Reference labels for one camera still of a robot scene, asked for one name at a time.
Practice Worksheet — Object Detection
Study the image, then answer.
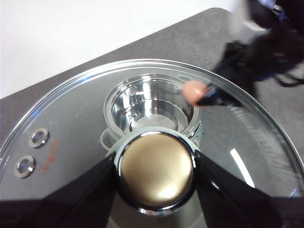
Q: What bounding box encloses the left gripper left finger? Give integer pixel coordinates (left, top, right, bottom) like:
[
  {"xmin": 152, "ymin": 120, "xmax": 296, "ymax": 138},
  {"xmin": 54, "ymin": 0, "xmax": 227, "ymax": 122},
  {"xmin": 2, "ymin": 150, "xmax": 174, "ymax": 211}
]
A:
[{"xmin": 0, "ymin": 154, "xmax": 117, "ymax": 228}]

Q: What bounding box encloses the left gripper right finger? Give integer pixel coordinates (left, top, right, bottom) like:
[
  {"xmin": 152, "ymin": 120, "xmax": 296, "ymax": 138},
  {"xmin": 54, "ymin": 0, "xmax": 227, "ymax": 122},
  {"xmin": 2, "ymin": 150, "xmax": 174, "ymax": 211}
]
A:
[{"xmin": 194, "ymin": 152, "xmax": 304, "ymax": 228}]

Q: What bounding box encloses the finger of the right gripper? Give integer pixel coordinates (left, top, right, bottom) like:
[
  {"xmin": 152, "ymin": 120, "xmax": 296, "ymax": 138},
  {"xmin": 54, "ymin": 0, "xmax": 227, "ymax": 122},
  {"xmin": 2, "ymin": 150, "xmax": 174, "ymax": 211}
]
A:
[{"xmin": 193, "ymin": 82, "xmax": 243, "ymax": 108}]

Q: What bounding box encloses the brown egg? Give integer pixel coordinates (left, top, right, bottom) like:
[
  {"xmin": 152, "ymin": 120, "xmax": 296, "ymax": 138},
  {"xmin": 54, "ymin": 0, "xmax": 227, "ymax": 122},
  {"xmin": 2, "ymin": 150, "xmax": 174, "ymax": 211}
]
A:
[{"xmin": 183, "ymin": 80, "xmax": 210, "ymax": 106}]

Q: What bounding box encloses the glass lid with round knob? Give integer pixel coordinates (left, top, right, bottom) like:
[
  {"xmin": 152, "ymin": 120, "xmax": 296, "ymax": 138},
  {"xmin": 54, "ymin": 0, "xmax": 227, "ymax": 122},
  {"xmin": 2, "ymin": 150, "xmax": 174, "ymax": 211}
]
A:
[{"xmin": 0, "ymin": 58, "xmax": 304, "ymax": 228}]

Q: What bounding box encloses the pale green electric pot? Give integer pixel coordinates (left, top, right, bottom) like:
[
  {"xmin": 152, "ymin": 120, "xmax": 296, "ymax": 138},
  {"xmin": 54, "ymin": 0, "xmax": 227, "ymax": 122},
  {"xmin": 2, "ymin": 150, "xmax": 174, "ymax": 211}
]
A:
[{"xmin": 99, "ymin": 73, "xmax": 204, "ymax": 151}]

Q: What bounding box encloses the pale grey right camera box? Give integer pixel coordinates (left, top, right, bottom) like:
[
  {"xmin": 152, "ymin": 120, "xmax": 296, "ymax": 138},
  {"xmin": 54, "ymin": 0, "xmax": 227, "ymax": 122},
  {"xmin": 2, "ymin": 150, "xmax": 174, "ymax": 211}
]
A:
[{"xmin": 234, "ymin": 0, "xmax": 269, "ymax": 32}]

